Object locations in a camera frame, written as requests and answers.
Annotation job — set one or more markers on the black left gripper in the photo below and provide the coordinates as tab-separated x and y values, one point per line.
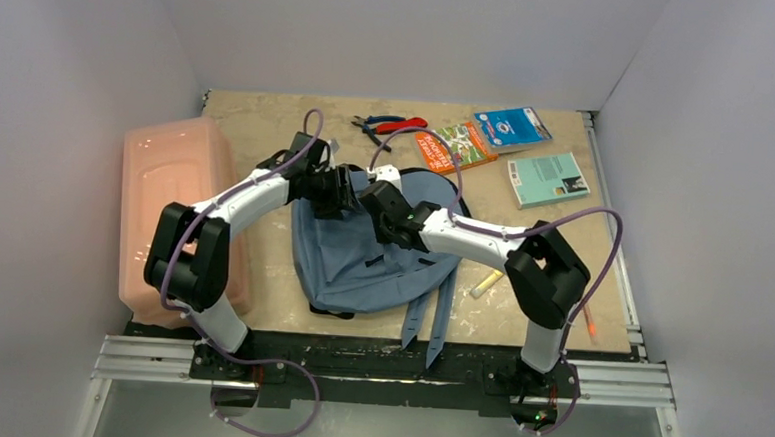
342	197

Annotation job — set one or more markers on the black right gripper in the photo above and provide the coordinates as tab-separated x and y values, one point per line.
372	194

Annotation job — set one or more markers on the blue student backpack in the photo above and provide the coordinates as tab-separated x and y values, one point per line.
344	271

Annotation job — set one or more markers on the yellow highlighter marker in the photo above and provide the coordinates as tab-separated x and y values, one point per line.
487	283

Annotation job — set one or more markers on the orange pencil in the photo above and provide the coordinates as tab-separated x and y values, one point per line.
590	324

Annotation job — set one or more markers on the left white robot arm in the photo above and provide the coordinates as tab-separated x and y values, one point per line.
189	258

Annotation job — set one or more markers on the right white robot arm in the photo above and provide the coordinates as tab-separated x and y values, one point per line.
545	273

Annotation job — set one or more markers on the red utility knife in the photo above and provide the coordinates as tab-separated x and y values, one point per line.
391	127

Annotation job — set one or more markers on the orange green picture book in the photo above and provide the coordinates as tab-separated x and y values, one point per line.
464	142

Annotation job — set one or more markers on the pink plastic storage bin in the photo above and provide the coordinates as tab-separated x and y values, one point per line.
167	170

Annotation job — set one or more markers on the blue paperback book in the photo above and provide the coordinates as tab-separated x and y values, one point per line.
512	130

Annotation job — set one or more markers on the teal paperback book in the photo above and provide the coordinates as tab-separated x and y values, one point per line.
544	180

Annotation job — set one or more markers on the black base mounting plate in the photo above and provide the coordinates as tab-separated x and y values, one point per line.
278	368

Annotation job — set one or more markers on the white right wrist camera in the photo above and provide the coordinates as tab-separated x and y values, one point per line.
387	173

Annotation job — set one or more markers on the blue handled pliers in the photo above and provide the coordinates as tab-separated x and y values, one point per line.
367	124

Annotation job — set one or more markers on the aluminium frame rail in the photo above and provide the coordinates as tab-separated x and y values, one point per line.
616	399

